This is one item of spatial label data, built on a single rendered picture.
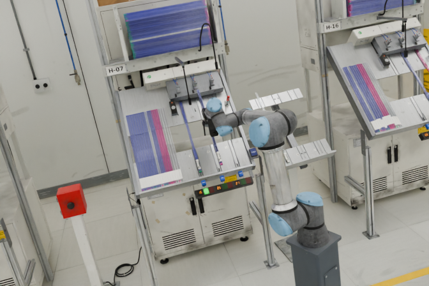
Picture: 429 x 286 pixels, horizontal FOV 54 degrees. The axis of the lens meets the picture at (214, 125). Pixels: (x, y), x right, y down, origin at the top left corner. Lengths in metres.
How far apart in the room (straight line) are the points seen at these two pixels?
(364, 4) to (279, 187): 1.64
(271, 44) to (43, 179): 2.65
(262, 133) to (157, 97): 1.11
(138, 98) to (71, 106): 1.66
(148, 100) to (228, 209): 0.91
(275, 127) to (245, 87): 2.68
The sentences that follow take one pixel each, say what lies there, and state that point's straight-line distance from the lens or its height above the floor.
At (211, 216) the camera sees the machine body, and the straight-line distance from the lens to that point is 2.91.
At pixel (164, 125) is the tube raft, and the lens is 2.57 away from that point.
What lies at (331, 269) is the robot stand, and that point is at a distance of 2.16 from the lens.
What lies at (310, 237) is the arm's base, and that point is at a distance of 2.03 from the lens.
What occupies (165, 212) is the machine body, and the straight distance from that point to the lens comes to 2.83.
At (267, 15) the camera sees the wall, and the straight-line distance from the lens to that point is 4.40.
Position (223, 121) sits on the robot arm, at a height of 1.10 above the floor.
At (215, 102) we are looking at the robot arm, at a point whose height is 1.19.
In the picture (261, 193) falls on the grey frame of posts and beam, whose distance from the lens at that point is 2.58.
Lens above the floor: 1.76
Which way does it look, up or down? 19 degrees down
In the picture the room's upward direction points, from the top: 10 degrees counter-clockwise
